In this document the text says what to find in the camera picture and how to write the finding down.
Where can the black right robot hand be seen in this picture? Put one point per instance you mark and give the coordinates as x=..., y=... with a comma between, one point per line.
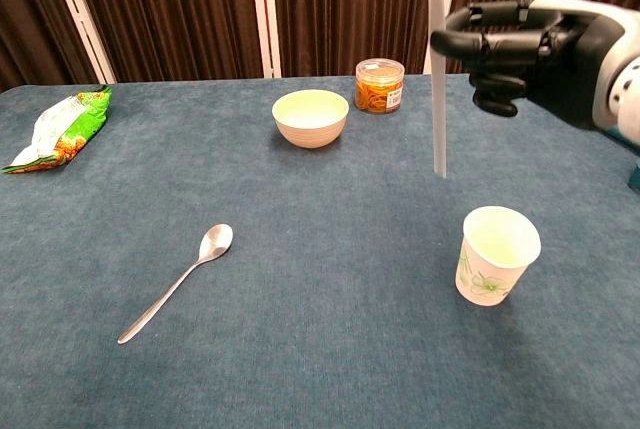
x=565, y=64

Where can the clear plastic straw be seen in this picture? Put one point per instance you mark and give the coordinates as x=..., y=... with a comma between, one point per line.
x=440, y=114

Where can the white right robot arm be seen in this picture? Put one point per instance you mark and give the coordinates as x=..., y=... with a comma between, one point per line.
x=627, y=94

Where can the white floral paper cup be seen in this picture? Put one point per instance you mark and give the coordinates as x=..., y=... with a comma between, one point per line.
x=487, y=279

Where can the teal and yellow tool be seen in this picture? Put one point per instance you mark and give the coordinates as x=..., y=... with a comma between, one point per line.
x=637, y=175

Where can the clear jar of rubber bands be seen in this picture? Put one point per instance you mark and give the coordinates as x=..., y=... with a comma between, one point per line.
x=377, y=94

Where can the cream bowl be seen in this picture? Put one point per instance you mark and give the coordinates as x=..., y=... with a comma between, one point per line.
x=310, y=131

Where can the blue tablecloth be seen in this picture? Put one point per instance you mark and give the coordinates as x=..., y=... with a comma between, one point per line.
x=320, y=274

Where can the metal spoon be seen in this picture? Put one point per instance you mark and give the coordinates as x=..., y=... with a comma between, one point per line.
x=216, y=243

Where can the green snack bag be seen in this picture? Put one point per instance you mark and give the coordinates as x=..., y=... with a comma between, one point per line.
x=70, y=129

